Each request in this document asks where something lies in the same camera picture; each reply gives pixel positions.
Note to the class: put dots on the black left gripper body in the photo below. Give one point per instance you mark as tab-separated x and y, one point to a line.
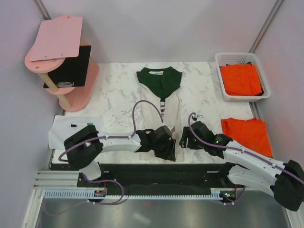
164	150

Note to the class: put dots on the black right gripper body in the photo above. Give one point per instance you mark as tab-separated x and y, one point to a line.
191	143

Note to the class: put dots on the cream and green t-shirt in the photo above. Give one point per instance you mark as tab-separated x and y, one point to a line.
160	87

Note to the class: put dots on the orange t-shirt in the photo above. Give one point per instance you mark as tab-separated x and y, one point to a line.
250	133
241	80

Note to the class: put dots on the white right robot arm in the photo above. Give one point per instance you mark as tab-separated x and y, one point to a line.
284	181

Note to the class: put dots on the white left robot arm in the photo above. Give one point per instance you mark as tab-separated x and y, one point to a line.
85	145

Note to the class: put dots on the orange t-shirt in basket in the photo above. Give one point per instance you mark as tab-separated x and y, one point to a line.
241	80

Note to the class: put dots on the white plastic basket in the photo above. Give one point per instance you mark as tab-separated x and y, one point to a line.
232	58

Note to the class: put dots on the marker pen on shirt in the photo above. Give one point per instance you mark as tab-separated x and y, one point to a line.
73	125

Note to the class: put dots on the pink tiered shelf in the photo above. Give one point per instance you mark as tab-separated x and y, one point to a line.
63	61

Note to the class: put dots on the white folded t-shirt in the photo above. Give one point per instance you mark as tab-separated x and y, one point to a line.
61	129

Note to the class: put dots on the black clipboard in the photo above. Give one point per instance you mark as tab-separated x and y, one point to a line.
73	71

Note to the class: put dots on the pink clipboard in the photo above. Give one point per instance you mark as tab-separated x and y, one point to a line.
57	38

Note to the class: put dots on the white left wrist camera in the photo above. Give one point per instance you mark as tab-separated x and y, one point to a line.
172	129

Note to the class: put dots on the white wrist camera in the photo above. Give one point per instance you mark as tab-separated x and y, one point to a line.
197	116
172	129

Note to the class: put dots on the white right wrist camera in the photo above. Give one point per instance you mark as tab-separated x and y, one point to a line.
197	116

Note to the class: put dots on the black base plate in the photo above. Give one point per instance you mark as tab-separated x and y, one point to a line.
161	178

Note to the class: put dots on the white slotted cable duct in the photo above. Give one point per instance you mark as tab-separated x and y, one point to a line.
94	195

